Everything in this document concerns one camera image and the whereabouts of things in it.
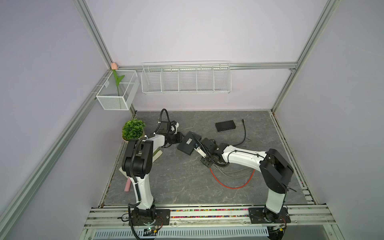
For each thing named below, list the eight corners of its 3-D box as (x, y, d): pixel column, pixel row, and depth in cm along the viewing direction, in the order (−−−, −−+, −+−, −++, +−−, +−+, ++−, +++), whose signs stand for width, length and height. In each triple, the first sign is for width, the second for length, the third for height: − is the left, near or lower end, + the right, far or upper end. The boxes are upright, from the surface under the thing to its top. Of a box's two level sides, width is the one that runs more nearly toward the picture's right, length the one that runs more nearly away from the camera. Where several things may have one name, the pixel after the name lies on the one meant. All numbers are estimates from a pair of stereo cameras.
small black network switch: (217, 132, 111) (217, 130, 109) (214, 124, 115) (215, 123, 114) (236, 128, 113) (236, 127, 111) (232, 121, 117) (233, 120, 116)
